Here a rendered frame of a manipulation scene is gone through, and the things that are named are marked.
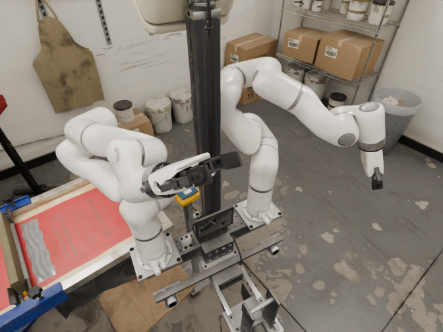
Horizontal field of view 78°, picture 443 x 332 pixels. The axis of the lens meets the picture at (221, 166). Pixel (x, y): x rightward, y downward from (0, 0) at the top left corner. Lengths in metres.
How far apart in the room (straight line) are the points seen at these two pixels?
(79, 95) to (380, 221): 3.18
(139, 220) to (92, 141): 0.25
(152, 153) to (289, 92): 0.40
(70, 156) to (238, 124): 0.52
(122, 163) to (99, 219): 0.87
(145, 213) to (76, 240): 0.68
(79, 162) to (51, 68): 2.25
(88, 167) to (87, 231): 0.56
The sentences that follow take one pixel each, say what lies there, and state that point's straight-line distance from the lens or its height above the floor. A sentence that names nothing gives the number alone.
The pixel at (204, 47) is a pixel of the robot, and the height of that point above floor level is 1.84.
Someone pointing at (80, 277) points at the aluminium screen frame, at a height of 0.99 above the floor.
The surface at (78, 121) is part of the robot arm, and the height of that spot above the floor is 1.63.
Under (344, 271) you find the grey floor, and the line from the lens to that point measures 2.47.
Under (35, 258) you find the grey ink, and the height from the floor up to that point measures 0.96.
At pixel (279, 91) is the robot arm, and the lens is 0.78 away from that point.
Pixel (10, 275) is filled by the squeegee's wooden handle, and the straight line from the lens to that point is 1.34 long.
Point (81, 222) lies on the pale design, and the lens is 1.50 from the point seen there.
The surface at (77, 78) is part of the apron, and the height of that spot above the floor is 0.84.
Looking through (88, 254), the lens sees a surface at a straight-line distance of 1.37.
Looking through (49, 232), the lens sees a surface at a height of 0.96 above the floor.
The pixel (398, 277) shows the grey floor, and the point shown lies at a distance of 2.63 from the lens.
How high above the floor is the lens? 2.04
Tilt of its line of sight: 42 degrees down
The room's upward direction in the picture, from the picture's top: straight up
